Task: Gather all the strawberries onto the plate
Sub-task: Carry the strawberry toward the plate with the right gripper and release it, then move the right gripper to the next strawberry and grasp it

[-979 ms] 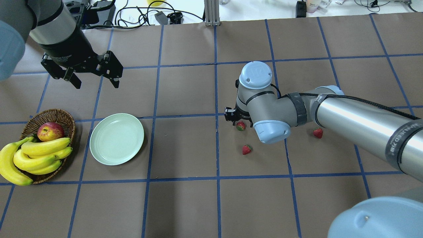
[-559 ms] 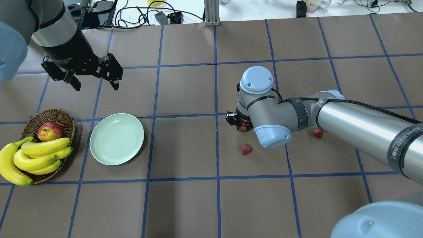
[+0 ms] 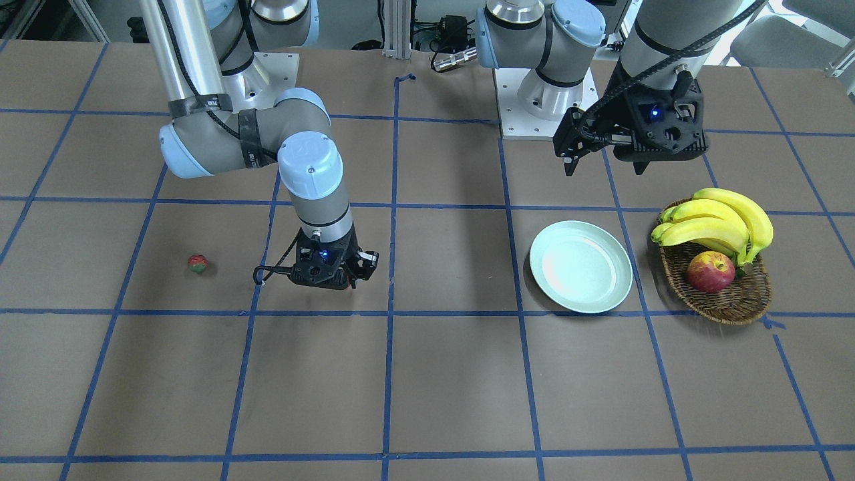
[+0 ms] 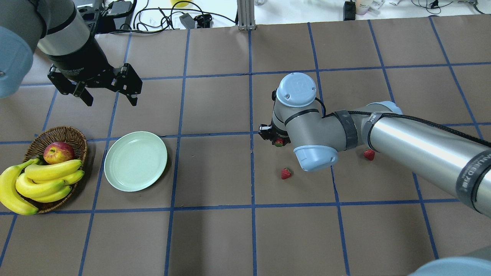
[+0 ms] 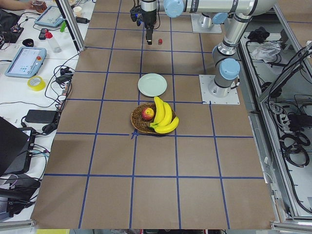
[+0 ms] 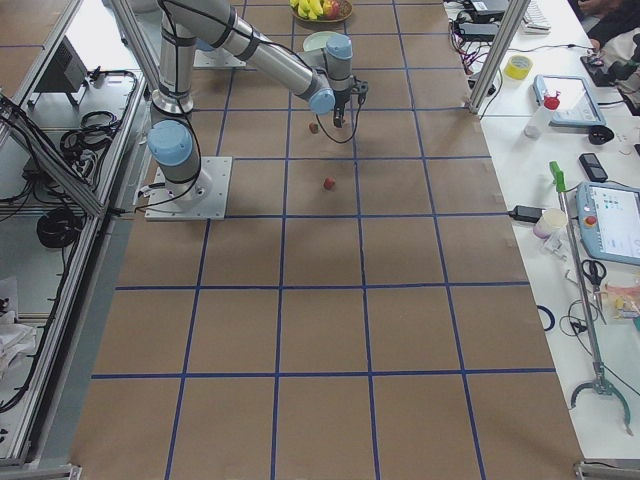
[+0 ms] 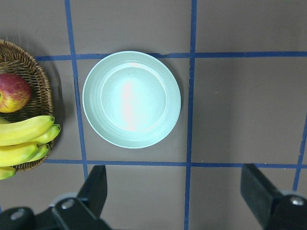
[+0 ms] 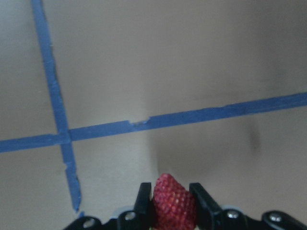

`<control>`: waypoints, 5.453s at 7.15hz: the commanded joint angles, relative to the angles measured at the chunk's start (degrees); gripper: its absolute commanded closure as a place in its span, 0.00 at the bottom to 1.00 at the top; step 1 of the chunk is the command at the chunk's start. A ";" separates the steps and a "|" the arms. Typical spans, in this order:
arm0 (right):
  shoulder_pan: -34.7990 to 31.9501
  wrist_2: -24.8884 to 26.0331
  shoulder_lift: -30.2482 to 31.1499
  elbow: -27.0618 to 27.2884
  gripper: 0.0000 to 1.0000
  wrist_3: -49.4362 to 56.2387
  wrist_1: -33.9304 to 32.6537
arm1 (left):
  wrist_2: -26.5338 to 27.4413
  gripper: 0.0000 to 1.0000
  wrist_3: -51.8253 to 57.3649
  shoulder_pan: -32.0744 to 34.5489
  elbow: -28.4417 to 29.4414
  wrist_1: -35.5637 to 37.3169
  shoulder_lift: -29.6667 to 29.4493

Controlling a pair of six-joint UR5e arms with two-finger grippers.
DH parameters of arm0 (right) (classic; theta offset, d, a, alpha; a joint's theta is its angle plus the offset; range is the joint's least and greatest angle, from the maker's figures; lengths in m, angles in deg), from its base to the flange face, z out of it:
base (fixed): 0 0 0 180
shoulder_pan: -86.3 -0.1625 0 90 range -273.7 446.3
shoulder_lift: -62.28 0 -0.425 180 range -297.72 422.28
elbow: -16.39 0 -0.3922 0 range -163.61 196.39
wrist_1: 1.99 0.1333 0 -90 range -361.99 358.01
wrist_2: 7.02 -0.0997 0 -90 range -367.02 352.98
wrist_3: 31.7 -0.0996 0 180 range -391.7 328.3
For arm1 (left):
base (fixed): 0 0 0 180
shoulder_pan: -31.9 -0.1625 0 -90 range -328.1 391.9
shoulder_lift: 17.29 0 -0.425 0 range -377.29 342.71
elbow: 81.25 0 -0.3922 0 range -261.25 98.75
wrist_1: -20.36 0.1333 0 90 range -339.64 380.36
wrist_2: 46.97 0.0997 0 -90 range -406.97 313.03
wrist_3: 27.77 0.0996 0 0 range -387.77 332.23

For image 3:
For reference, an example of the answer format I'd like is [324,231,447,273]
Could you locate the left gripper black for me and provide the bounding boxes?
[552,79,709,176]

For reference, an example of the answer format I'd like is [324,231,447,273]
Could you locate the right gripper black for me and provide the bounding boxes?
[288,230,379,291]

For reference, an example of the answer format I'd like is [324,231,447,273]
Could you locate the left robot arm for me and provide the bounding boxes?
[474,1,751,176]

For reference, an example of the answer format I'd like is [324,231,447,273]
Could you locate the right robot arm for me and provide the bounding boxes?
[140,1,379,291]

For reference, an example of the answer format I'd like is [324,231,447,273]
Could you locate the light green plate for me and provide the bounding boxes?
[528,221,633,314]

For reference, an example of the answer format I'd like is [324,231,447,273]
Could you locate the yellow banana bunch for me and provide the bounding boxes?
[650,188,775,267]

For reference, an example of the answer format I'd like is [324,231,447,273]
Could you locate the red yellow apple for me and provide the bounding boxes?
[686,251,736,293]

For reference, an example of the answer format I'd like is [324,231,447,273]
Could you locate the brown wicker basket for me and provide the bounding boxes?
[655,243,772,325]

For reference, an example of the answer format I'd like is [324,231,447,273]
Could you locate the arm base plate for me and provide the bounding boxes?
[222,52,300,113]
[494,68,599,141]

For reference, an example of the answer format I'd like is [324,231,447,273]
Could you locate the aluminium frame post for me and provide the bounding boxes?
[379,1,413,63]

